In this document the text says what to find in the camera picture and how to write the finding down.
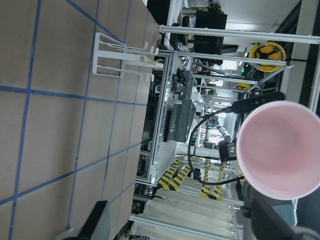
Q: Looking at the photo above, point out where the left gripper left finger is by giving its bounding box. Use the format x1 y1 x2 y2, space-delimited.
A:
75 200 110 240

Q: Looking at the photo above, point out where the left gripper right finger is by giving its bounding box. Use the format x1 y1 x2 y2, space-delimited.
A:
251 197 303 240

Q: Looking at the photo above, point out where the pink plastic cup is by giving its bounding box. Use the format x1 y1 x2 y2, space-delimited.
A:
236 101 320 200

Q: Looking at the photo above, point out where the white wire cup rack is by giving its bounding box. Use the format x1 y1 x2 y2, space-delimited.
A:
92 32 164 82

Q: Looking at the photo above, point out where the yellow cable reel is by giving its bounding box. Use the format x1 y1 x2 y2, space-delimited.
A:
248 41 287 73

